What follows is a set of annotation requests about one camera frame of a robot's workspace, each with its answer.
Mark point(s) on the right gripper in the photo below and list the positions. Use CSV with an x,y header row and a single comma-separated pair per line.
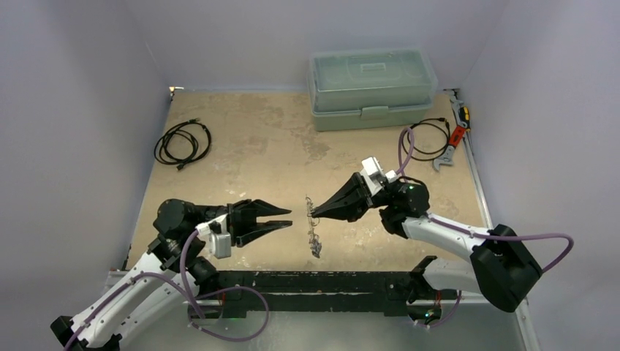
x,y
362,194

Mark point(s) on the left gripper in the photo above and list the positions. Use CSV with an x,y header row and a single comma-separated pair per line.
x,y
246,209

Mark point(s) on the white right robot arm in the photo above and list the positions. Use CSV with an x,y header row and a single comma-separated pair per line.
x,y
492,262

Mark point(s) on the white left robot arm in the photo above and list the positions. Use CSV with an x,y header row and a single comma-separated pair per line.
x,y
170,271

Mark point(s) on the green plastic toolbox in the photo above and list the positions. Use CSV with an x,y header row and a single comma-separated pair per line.
x,y
365,89

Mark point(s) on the yellow black tool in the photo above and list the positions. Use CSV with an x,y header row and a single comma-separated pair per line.
x,y
460,110

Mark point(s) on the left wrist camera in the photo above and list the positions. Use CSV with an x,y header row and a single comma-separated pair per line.
x,y
218,238

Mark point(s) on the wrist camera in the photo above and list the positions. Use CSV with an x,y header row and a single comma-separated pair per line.
x,y
218,238
374,177

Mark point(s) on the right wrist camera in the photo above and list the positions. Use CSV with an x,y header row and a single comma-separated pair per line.
x,y
374,177

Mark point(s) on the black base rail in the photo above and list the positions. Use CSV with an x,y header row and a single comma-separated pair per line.
x,y
391,293

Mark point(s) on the red handled adjustable wrench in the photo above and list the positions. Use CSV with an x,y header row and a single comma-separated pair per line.
x,y
446,159

